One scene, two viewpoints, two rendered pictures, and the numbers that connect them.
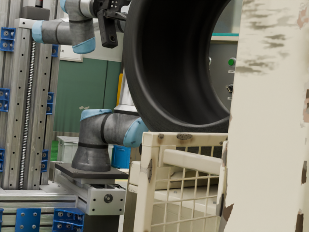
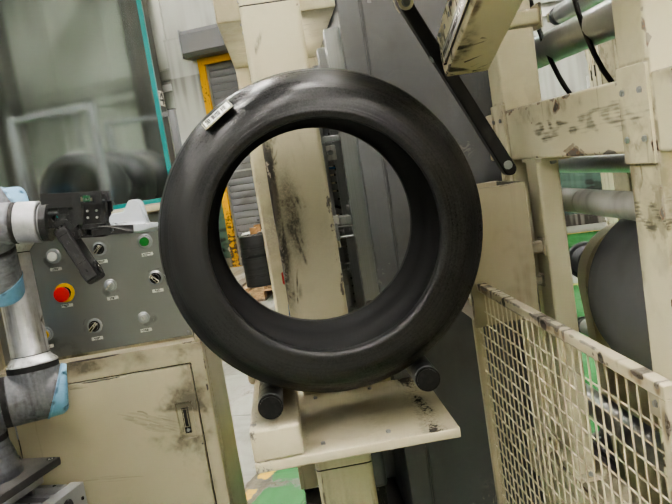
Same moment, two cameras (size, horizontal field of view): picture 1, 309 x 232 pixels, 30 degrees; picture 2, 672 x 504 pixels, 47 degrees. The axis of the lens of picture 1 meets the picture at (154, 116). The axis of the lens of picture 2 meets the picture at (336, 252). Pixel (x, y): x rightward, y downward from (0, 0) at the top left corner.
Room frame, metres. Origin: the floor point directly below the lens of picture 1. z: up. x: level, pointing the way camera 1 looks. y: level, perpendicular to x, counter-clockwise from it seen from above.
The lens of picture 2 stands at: (0.41, 0.84, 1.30)
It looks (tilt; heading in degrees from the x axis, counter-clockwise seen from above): 7 degrees down; 314
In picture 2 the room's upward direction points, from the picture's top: 9 degrees counter-clockwise
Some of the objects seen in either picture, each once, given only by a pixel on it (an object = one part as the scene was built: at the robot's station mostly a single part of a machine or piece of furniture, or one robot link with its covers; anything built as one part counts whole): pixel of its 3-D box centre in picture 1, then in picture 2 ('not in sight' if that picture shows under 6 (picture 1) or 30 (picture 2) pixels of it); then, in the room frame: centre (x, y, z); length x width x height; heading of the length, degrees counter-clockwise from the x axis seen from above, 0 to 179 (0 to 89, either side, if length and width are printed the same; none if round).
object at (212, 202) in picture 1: (228, 196); (349, 417); (1.46, -0.21, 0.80); 0.37 x 0.36 x 0.02; 47
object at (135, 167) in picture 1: (187, 172); (276, 411); (1.55, -0.11, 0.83); 0.36 x 0.09 x 0.06; 137
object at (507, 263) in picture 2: not in sight; (487, 250); (1.36, -0.64, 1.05); 0.20 x 0.15 x 0.30; 137
